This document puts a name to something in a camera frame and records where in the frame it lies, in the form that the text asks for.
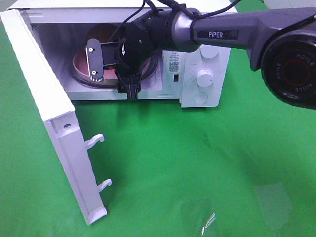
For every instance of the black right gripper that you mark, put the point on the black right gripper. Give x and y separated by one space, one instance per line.
139 40

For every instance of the burger with lettuce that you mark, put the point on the burger with lettuce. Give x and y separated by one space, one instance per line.
103 32

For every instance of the pink round plate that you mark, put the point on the pink round plate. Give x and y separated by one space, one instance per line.
81 64

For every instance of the white microwave knob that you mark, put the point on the white microwave knob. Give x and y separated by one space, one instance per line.
208 51
205 78

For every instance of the round microwave door button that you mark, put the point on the round microwave door button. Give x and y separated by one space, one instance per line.
200 98

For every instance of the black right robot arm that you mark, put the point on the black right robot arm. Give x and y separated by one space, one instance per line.
281 43

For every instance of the glass microwave turntable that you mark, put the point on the glass microwave turntable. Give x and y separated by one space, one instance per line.
154 66

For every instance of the white warning label sticker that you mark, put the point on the white warning label sticker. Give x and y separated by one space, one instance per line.
174 62

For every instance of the white microwave oven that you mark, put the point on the white microwave oven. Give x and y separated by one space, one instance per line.
49 38

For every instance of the wrist camera with black bracket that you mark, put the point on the wrist camera with black bracket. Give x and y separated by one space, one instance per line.
100 56

